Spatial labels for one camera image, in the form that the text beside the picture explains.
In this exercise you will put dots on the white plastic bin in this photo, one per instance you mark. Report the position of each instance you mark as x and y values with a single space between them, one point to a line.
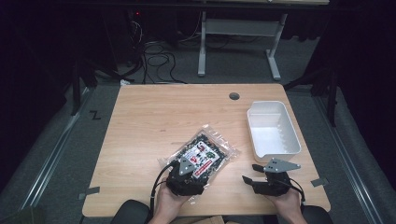
272 130

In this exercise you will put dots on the black metal stand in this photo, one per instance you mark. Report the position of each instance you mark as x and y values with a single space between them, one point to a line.
331 93
76 90

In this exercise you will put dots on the clear bag of black pieces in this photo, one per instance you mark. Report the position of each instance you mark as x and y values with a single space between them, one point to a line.
205 149

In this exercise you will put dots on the person's knee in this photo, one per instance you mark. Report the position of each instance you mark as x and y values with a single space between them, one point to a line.
130 213
317 216

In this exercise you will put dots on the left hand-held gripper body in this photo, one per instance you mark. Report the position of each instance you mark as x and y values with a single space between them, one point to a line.
183 183

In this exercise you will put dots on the person's right knee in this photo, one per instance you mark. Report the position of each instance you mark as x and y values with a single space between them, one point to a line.
317 216

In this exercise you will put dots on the white desk frame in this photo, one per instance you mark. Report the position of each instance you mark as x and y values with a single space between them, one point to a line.
239 27

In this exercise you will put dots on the black floor tape mark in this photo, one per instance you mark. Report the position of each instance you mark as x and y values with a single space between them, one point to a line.
95 115

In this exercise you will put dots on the brown cardboard piece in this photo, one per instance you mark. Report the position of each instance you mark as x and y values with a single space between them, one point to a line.
202 220

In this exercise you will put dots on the person's right hand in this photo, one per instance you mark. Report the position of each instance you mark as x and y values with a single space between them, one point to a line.
286 202

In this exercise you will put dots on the person's left knee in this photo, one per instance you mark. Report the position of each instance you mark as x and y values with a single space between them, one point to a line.
130 213

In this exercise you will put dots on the small white floor plug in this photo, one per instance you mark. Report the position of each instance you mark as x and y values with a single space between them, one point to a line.
124 82

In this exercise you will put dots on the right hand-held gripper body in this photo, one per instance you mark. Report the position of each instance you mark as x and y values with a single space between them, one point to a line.
274 183

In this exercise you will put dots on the metal floor rail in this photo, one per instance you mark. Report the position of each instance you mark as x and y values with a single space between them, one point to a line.
345 155
51 155

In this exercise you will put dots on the grey tape strip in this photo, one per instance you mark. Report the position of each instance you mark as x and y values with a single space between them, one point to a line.
319 182
88 192

